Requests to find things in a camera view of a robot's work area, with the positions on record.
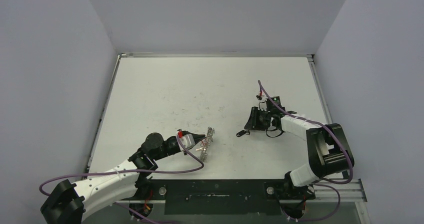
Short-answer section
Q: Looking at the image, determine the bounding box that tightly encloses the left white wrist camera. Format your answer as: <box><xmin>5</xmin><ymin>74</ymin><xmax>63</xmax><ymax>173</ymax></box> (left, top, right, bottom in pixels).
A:
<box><xmin>176</xmin><ymin>130</ymin><xmax>196</xmax><ymax>151</ymax></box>

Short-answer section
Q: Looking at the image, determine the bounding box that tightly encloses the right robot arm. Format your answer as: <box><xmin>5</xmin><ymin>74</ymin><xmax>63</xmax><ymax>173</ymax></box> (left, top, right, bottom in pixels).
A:
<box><xmin>237</xmin><ymin>96</ymin><xmax>354</xmax><ymax>198</ymax></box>

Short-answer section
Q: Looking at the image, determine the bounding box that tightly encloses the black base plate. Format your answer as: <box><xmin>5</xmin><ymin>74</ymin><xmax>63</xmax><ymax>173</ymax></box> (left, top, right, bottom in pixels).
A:
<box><xmin>127</xmin><ymin>179</ymin><xmax>316</xmax><ymax>215</ymax></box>

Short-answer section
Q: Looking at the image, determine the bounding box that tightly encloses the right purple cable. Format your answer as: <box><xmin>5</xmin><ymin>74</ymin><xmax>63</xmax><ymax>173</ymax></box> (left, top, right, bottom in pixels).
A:
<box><xmin>257</xmin><ymin>80</ymin><xmax>355</xmax><ymax>223</ymax></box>

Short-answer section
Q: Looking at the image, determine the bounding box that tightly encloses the purple cable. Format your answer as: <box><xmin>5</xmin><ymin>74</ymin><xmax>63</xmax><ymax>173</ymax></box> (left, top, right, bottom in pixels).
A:
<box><xmin>39</xmin><ymin>136</ymin><xmax>205</xmax><ymax>224</ymax></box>
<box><xmin>257</xmin><ymin>80</ymin><xmax>355</xmax><ymax>223</ymax></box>

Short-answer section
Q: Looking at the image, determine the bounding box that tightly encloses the aluminium frame rail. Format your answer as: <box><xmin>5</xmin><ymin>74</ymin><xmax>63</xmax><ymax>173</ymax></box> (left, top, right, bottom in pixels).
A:
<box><xmin>68</xmin><ymin>178</ymin><xmax>368</xmax><ymax>204</ymax></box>

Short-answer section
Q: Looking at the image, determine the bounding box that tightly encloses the metal key organizer disc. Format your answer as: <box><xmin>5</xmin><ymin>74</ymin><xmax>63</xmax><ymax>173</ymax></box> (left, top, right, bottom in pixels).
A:
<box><xmin>199</xmin><ymin>127</ymin><xmax>215</xmax><ymax>162</ymax></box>

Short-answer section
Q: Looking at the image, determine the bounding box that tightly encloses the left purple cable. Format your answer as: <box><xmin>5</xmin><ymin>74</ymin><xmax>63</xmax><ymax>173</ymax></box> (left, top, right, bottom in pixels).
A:
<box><xmin>39</xmin><ymin>136</ymin><xmax>205</xmax><ymax>224</ymax></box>

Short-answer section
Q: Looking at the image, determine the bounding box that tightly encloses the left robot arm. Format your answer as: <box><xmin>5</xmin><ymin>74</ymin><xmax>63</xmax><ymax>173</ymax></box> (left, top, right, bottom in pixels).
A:
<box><xmin>40</xmin><ymin>130</ymin><xmax>206</xmax><ymax>223</ymax></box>

